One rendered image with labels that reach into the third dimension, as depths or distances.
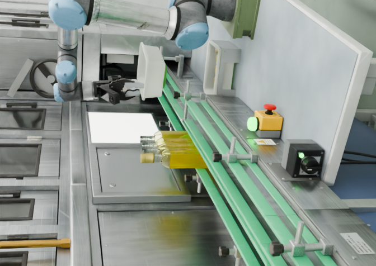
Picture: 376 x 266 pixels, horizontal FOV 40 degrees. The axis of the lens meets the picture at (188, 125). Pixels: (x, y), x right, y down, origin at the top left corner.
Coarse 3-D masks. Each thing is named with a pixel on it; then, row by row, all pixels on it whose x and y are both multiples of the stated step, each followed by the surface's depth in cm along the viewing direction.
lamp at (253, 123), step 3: (252, 117) 163; (255, 117) 164; (249, 120) 163; (252, 120) 162; (255, 120) 163; (258, 120) 163; (249, 123) 163; (252, 123) 162; (255, 123) 162; (258, 123) 162; (249, 126) 163; (252, 126) 162; (255, 126) 162; (258, 126) 163; (249, 129) 164; (252, 129) 163; (255, 129) 163
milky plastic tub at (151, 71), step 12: (144, 48) 205; (156, 48) 211; (144, 60) 216; (156, 60) 198; (144, 72) 218; (156, 72) 198; (144, 84) 198; (156, 84) 200; (144, 96) 200; (156, 96) 203
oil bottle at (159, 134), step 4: (156, 132) 195; (160, 132) 195; (164, 132) 195; (168, 132) 196; (172, 132) 196; (176, 132) 196; (180, 132) 197; (184, 132) 197; (156, 136) 193; (160, 136) 193; (164, 136) 193; (168, 136) 193; (172, 136) 194; (176, 136) 194; (180, 136) 194; (184, 136) 195; (188, 136) 195; (156, 140) 193
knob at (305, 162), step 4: (308, 156) 135; (304, 160) 134; (308, 160) 134; (312, 160) 133; (316, 160) 134; (304, 164) 134; (308, 164) 133; (312, 164) 134; (316, 164) 134; (304, 168) 134; (308, 168) 132; (312, 168) 133; (316, 168) 133; (320, 168) 133; (308, 172) 134; (312, 172) 134
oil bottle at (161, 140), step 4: (160, 140) 189; (164, 140) 189; (168, 140) 190; (172, 140) 190; (176, 140) 190; (180, 140) 191; (184, 140) 191; (188, 140) 191; (156, 144) 189; (160, 144) 188; (156, 148) 189
